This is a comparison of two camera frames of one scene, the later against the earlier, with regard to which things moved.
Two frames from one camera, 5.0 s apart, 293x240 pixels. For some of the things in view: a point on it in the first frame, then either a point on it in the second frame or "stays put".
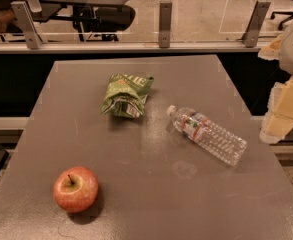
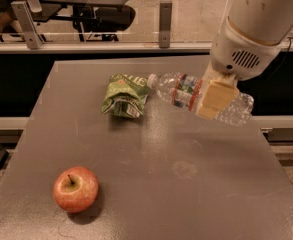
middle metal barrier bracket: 165,10 stays put
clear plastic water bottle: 221,143 → 183,89
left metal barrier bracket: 27,25 stays put
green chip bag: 126,95 stays put
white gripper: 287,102 → 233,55
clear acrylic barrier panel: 129,13 stays put
